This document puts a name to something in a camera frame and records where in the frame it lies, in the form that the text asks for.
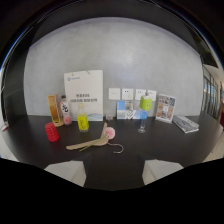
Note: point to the pink artificial flower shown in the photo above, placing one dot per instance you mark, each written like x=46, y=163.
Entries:
x=109, y=132

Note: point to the blue and white card box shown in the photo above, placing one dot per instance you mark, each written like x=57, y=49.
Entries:
x=131, y=110

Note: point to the white wall switch plate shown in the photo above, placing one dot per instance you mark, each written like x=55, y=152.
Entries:
x=114, y=93

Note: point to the flat lying magazine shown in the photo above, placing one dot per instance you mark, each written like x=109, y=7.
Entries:
x=185, y=123

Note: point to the yellow wooden box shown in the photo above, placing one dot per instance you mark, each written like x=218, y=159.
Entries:
x=54, y=109

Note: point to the white paper shopping bag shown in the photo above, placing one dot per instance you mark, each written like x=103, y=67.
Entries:
x=84, y=94

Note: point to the yellow labelled drink bottle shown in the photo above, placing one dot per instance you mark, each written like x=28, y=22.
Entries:
x=82, y=119

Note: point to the green plug adapter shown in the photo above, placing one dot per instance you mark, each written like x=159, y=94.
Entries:
x=145, y=102

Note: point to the white labelled drink bottle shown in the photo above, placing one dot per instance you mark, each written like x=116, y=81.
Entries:
x=65, y=111

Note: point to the red ribbed cup stack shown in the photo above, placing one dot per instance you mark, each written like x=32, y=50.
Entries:
x=52, y=132

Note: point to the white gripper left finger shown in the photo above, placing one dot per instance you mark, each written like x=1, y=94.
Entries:
x=68, y=170

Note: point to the white wall socket plate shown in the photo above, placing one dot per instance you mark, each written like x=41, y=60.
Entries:
x=127, y=94
x=152, y=94
x=139, y=94

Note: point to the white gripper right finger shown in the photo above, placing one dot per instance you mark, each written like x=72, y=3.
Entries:
x=158, y=169

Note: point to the small clear cube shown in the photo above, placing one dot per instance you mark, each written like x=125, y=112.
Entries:
x=109, y=117

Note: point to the wooden clothes hanger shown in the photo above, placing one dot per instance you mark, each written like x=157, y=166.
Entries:
x=90, y=141

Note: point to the upright picture booklet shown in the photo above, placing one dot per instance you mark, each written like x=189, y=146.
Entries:
x=165, y=108

